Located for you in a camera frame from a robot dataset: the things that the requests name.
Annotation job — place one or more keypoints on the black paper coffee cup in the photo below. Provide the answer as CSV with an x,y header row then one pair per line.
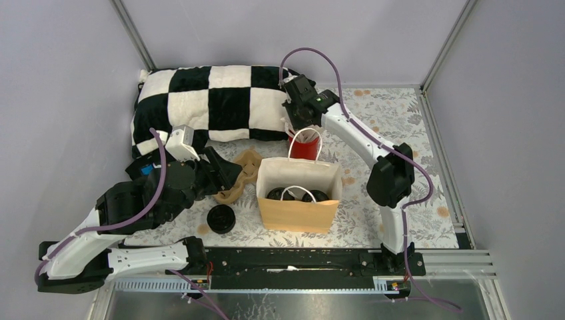
x,y
280,194

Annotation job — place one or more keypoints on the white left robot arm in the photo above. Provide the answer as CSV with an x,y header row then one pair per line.
x,y
90,255

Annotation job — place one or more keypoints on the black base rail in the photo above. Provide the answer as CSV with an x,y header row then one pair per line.
x,y
232,268

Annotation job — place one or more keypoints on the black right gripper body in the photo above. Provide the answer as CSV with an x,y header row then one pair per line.
x,y
297,119

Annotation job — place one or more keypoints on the red cup holder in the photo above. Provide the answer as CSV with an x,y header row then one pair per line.
x,y
305,145

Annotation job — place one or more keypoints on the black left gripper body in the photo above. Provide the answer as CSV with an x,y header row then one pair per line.
x,y
208,183

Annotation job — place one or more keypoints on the floral table mat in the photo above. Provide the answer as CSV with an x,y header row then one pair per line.
x,y
393,114

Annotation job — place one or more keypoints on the black white checkered pillow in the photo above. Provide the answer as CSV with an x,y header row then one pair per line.
x,y
221,103

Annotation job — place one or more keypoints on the stack of black lids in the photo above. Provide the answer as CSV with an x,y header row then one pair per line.
x,y
221,219

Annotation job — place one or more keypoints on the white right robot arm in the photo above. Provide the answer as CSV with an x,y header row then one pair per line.
x,y
391,174

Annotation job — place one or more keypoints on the brown cardboard cup carrier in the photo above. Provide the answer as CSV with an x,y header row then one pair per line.
x,y
250,161

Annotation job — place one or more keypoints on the brown paper bag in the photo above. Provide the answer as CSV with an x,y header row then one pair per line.
x,y
299,176

